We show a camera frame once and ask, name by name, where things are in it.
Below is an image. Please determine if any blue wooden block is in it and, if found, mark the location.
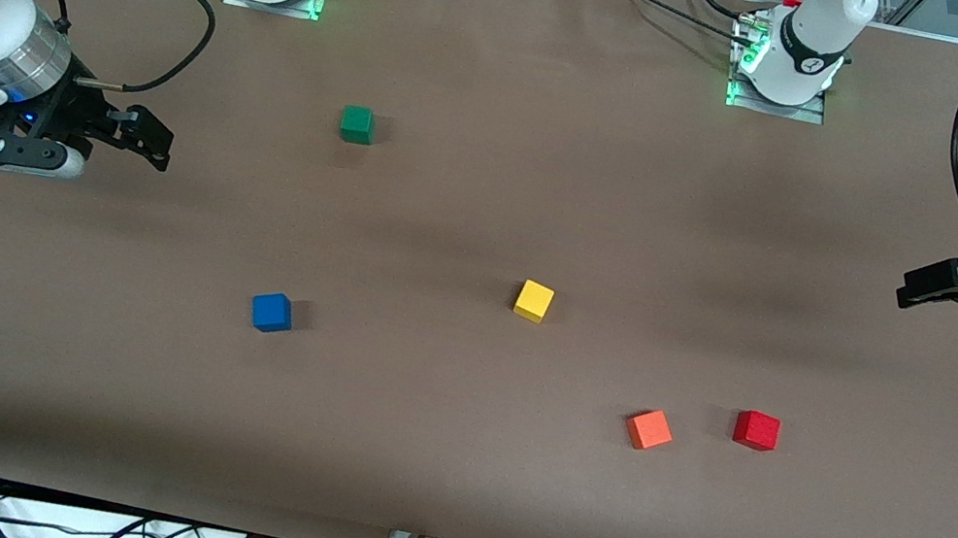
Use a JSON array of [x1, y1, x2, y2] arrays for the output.
[[248, 289, 298, 337]]

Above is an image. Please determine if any red wooden block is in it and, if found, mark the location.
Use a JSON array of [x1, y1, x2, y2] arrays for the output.
[[731, 408, 783, 454]]

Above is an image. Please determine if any green wooden block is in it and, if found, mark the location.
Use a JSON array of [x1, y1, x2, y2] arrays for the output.
[[337, 103, 379, 147]]

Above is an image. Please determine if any orange wooden block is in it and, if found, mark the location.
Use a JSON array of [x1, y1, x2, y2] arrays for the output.
[[622, 404, 678, 455]]

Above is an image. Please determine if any yellow wooden block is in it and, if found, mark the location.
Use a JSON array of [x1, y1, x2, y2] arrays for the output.
[[512, 278, 557, 325]]

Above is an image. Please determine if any brown paper table cover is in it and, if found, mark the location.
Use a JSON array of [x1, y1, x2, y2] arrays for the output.
[[0, 0, 958, 538]]

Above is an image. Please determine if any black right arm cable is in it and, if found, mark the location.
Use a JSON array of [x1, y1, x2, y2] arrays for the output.
[[11, 0, 222, 108]]

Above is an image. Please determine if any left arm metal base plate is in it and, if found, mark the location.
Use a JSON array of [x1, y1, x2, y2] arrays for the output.
[[721, 14, 841, 126]]

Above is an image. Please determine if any black cable on table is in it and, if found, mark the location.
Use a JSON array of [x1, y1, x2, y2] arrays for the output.
[[572, 0, 764, 48]]

